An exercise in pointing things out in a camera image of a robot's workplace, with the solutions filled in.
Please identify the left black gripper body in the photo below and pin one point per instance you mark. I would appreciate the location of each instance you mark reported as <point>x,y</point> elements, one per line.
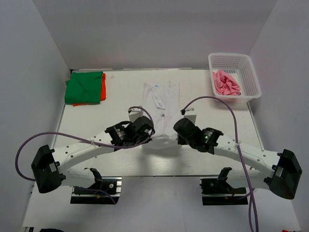
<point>141,138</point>

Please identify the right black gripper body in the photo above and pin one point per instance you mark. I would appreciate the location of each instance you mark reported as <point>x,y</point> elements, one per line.
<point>182,141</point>

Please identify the white t shirt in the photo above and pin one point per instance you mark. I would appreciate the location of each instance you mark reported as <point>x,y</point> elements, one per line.
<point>162,102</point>

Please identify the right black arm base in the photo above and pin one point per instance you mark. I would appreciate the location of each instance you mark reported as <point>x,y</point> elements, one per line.
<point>216,193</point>

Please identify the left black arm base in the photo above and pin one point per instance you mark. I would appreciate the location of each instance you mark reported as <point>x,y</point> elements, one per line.
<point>106,192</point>

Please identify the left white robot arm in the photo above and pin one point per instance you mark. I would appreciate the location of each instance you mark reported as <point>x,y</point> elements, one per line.
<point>53,167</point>

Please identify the folded orange t shirt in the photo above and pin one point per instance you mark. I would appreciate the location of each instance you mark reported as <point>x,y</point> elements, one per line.
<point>102,95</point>

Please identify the pink t shirt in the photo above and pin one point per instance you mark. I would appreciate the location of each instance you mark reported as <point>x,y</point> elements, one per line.
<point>225,84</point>

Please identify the folded green t shirt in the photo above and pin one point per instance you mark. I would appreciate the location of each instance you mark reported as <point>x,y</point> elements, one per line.
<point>84,88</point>

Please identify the white plastic basket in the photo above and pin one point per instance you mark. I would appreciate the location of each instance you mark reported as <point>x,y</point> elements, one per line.
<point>241,68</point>

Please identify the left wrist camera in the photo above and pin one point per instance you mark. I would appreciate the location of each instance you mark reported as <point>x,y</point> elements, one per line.
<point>141,120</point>

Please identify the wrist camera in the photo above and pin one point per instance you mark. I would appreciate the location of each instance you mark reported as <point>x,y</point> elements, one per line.
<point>186,124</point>
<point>141,120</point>

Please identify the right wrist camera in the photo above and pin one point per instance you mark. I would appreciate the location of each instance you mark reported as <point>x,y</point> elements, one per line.
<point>186,124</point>

